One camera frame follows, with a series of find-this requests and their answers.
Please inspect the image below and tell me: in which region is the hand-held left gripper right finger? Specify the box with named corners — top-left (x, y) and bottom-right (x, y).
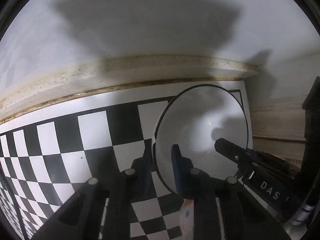
top-left (171, 144), bottom-right (292, 240)

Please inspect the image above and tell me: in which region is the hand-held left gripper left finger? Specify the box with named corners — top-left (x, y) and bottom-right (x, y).
top-left (32, 152), bottom-right (155, 240)

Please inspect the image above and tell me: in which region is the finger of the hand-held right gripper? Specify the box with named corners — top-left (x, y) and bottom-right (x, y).
top-left (214, 138), bottom-right (258, 166)

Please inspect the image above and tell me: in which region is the white bowl red floral print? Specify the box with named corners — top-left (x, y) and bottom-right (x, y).
top-left (151, 84), bottom-right (249, 238)

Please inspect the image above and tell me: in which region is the black and white checkered tablecloth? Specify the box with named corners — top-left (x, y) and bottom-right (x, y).
top-left (0, 79), bottom-right (253, 240)

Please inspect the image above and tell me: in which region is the beige counter backsplash strip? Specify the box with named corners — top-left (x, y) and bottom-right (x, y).
top-left (0, 55), bottom-right (260, 125)

